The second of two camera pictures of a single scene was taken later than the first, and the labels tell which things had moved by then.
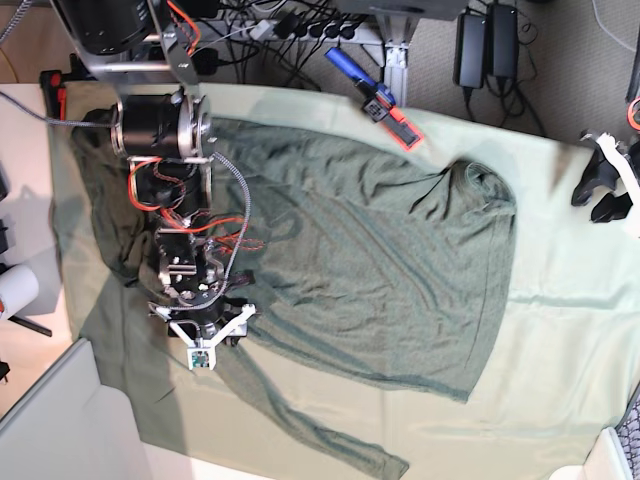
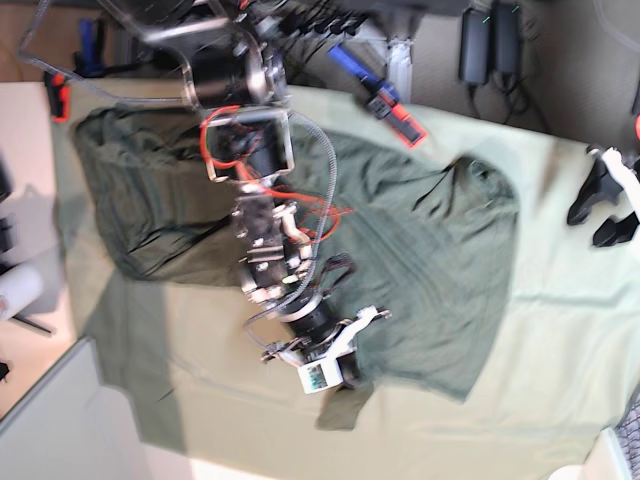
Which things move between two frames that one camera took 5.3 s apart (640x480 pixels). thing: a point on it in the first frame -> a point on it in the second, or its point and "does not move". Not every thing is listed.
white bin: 69,426 does not move
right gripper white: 608,143 -> 601,187
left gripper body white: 202,353 -> 321,368
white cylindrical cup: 19,287 does not move
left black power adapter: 471,50 does not move
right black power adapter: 504,40 does not move
